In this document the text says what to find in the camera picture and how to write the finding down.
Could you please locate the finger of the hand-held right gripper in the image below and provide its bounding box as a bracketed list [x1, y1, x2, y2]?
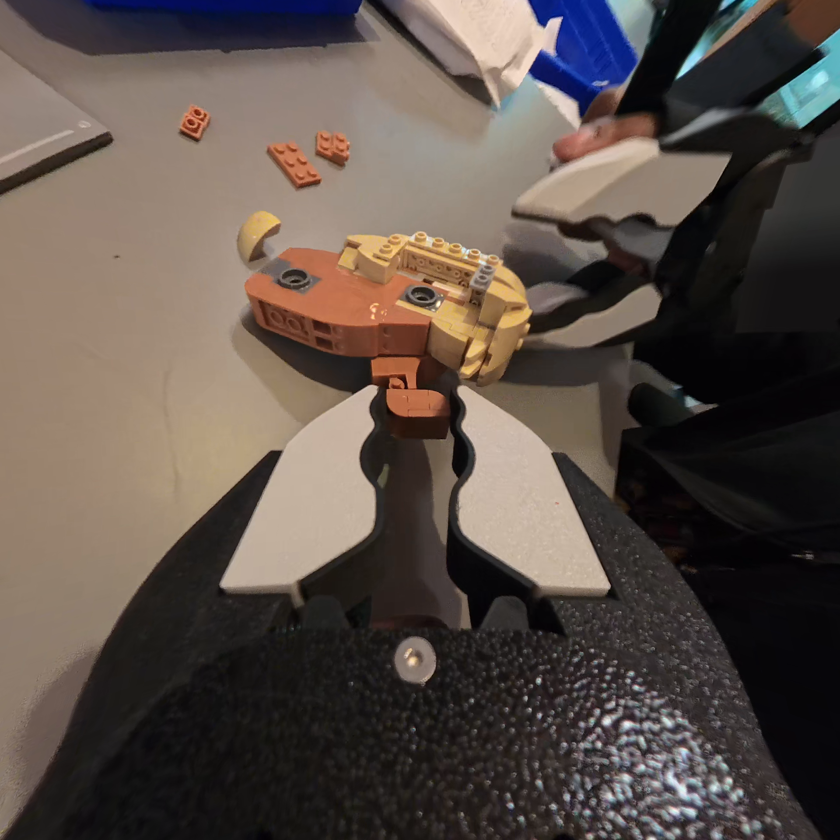
[511, 136, 731, 228]
[524, 259, 664, 350]

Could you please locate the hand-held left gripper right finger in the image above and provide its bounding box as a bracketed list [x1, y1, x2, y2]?
[448, 386, 614, 598]

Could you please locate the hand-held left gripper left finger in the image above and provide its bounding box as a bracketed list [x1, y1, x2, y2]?
[220, 386, 387, 595]

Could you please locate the tan and brown brick model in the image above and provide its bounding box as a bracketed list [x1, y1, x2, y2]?
[245, 231, 534, 439]

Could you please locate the tan curved brick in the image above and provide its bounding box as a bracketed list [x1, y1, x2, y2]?
[236, 210, 282, 261]

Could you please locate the grey desk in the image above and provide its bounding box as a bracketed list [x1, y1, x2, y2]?
[0, 0, 664, 788]

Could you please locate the black chair base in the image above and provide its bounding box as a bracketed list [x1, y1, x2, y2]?
[629, 384, 693, 429]

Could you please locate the blue plastic bin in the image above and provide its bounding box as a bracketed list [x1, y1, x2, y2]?
[85, 0, 362, 14]
[528, 0, 637, 99]

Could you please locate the white paper bag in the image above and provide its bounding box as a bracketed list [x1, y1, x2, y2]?
[381, 0, 562, 109]

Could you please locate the reddish brown flat plate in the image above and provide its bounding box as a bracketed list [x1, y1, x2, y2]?
[267, 141, 322, 189]

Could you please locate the grey instruction booklet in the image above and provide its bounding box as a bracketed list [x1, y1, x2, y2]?
[0, 49, 114, 194]

